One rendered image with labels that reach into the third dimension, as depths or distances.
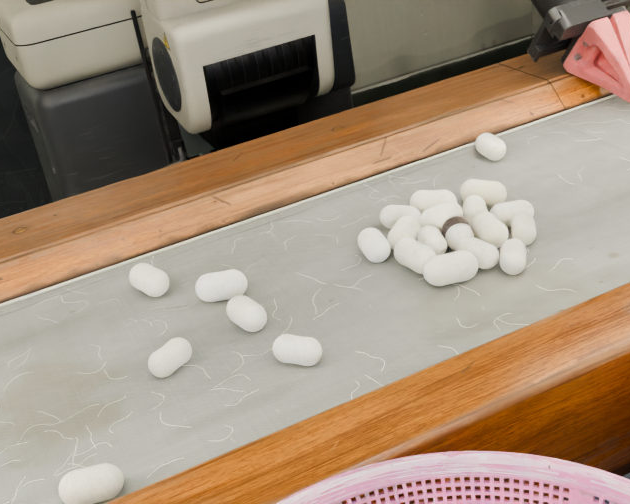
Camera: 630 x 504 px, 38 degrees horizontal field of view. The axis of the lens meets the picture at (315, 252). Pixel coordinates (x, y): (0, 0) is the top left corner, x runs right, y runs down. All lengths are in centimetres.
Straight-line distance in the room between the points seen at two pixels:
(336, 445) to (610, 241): 29
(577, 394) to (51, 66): 111
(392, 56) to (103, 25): 169
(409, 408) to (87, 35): 108
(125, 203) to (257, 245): 13
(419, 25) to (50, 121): 179
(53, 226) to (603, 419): 47
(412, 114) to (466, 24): 231
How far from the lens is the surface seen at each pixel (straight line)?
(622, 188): 77
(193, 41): 122
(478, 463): 46
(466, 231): 68
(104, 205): 82
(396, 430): 49
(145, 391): 60
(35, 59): 148
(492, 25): 325
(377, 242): 68
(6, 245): 80
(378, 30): 302
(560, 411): 53
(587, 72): 94
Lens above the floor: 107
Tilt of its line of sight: 28 degrees down
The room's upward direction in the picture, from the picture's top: 10 degrees counter-clockwise
